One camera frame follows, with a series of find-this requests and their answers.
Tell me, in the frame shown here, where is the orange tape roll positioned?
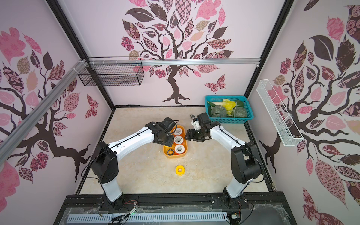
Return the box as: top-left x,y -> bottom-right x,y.
174,144 -> 186,155
173,127 -> 183,136

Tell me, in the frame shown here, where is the orange tape roll mid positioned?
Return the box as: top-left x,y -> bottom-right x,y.
173,136 -> 184,145

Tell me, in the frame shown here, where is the black yellow tape roll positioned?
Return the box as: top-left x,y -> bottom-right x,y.
166,149 -> 175,156

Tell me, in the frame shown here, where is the yellow plastic storage box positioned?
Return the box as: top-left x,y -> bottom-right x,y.
163,125 -> 188,158

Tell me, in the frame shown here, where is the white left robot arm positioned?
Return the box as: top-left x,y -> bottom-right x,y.
89,117 -> 177,205

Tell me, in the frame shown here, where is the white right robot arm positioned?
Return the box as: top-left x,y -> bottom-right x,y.
185,112 -> 263,205

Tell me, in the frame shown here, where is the yellow tape roll centre front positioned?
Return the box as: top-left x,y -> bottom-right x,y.
175,165 -> 185,176

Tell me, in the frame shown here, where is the green melon left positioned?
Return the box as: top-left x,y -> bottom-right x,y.
211,105 -> 227,118

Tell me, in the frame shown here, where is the green melon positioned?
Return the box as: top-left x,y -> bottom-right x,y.
234,107 -> 248,118
211,105 -> 227,118

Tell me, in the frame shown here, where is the teal plastic basket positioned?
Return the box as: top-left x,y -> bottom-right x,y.
205,95 -> 254,124

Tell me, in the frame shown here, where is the green melon right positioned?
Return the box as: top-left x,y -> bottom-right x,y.
234,107 -> 248,118

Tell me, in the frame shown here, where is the black wire wall basket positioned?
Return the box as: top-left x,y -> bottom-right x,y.
78,56 -> 145,86

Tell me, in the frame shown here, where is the white slotted cable duct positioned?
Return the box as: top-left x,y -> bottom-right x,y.
65,212 -> 229,225

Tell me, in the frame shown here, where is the aluminium rail back wall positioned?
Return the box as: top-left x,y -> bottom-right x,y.
90,58 -> 260,66

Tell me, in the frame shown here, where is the aluminium rail wall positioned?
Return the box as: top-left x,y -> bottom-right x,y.
90,58 -> 260,66
1,60 -> 87,164

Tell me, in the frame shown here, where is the white wire wall shelf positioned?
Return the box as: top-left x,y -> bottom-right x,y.
256,79 -> 304,147

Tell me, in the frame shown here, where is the black base frame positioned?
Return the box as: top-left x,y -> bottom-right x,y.
54,191 -> 297,225

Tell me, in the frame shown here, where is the aluminium rail left wall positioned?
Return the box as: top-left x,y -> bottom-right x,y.
1,60 -> 87,164

